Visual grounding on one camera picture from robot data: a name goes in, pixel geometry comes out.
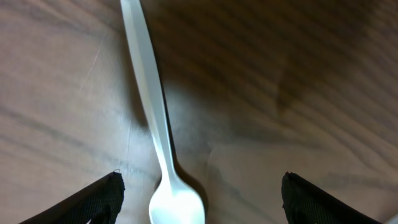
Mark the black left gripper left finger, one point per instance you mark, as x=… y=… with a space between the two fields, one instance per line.
x=98 y=203

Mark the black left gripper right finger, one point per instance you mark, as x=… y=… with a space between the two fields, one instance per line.
x=305 y=203

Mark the white plastic spoon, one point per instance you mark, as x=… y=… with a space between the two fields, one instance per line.
x=174 y=201

